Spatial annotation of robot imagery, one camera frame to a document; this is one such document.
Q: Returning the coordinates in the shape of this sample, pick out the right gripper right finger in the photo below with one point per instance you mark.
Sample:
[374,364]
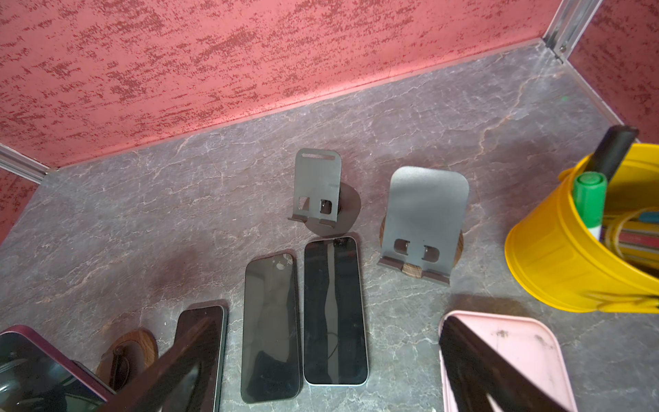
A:
[479,377]

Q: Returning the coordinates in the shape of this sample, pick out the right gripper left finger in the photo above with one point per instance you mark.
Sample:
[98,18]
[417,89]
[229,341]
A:
[175,382]

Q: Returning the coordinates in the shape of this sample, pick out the black phone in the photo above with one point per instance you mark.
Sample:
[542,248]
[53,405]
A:
[334,324]
[271,368]
[210,321]

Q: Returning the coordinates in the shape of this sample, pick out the round base phone stand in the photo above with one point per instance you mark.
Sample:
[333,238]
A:
[129,356]

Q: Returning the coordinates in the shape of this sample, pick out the white edged phone front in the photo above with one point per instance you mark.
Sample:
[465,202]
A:
[35,376]

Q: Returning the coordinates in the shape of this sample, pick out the wooden base grey phone stand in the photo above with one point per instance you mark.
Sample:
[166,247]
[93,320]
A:
[423,222]

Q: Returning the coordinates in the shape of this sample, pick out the grey phone stand back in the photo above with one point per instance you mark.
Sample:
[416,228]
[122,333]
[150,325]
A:
[326,205]

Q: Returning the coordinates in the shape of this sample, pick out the yellow metal bucket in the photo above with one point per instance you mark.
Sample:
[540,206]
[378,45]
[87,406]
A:
[553,256]

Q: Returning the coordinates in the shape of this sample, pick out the bundle of coloured pencils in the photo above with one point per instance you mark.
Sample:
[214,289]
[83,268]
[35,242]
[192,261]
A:
[632,235]

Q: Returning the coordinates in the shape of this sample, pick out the green capped marker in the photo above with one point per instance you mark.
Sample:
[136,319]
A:
[589,196]

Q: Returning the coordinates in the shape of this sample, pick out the black marker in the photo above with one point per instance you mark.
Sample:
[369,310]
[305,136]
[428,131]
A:
[612,150]

